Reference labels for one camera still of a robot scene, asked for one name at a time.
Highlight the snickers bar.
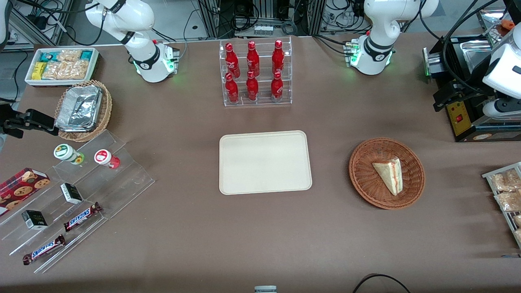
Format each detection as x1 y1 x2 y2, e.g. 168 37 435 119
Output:
63 202 103 233
22 234 66 266

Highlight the triangular sandwich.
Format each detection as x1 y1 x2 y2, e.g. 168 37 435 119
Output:
372 158 403 196

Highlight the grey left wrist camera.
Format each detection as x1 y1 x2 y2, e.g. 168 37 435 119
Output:
482 98 521 119

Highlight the small black box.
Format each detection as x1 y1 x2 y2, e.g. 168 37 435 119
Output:
60 183 83 205
22 210 48 231

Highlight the black floor cable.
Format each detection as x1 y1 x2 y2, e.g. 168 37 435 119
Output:
352 273 412 293

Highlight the round brown wicker basket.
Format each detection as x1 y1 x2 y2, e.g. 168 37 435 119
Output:
349 138 426 210

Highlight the red lid white cup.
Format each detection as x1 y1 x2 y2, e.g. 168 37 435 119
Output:
94 149 121 170

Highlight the clear bag of crackers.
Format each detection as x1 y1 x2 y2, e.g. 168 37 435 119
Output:
42 61 89 80
57 49 82 63

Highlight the clear acrylic stepped display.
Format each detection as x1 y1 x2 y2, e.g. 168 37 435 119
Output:
0 130 155 274

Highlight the tray of snack bags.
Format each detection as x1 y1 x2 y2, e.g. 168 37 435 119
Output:
482 162 521 249

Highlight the yellow snack packet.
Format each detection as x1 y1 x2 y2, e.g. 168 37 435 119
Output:
31 61 48 80

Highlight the green lid white cup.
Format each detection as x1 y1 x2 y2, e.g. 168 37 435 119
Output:
53 144 85 165

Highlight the black appliance with steel pans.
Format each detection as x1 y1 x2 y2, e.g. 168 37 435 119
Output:
422 7 521 143

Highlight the light wicker basket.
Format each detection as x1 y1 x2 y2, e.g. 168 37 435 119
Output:
54 80 113 142

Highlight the beige rectangular tray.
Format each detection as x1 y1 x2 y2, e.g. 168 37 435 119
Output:
219 130 313 195

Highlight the stack of foil trays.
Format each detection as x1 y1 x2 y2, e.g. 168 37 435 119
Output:
55 85 103 132

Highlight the white snack bin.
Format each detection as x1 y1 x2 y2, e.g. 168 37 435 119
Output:
24 47 100 88

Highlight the red tartan cookie box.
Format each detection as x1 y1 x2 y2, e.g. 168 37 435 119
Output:
0 167 51 216

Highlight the clear acrylic bottle rack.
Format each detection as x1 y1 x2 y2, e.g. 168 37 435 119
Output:
219 36 293 107

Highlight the red cola bottle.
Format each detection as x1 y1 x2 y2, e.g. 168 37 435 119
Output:
272 39 285 75
225 72 239 103
271 71 284 102
225 42 241 79
246 41 260 77
246 71 259 101

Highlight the clear bag of snacks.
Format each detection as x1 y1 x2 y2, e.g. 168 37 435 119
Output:
494 191 521 213
490 168 521 192

